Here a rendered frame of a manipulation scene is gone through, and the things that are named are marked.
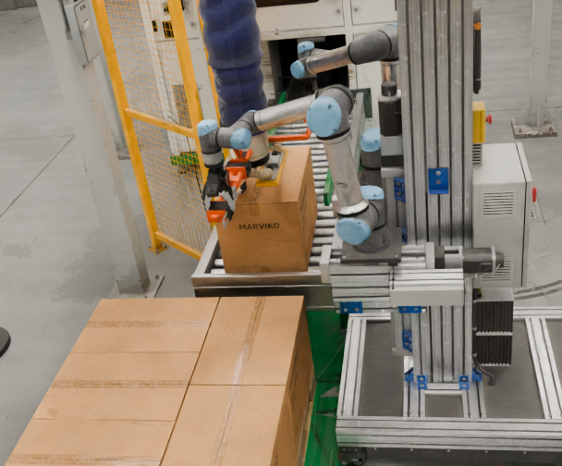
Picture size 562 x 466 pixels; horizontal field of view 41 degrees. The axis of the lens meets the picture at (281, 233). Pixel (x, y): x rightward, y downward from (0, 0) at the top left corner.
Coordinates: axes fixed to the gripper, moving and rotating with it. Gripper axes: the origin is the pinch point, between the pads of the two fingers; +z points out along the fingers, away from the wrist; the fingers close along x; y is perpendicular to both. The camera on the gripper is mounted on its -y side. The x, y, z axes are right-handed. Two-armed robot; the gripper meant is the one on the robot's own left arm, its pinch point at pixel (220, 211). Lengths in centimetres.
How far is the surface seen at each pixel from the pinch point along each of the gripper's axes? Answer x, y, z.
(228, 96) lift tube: 4, 50, -27
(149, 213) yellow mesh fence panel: 102, 164, 92
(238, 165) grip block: 0.4, 36.2, -1.5
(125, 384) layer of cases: 46, -24, 66
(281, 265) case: -8, 52, 60
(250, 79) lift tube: -6, 54, -32
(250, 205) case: 2, 52, 27
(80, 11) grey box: 90, 115, -51
